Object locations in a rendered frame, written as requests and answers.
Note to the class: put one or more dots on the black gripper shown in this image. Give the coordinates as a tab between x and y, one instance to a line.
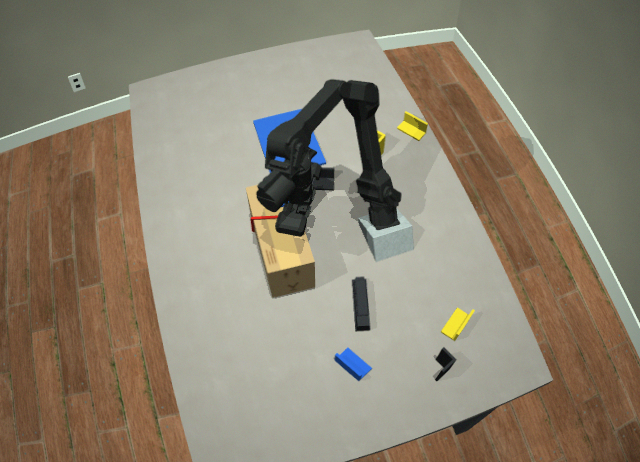
292	221

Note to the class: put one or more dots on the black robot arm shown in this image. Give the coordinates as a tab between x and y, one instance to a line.
294	136

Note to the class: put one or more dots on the blue flat rectangular slab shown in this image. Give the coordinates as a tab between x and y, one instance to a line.
265	125

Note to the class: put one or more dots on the tan cardboard box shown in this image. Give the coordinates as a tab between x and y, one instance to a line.
289	259

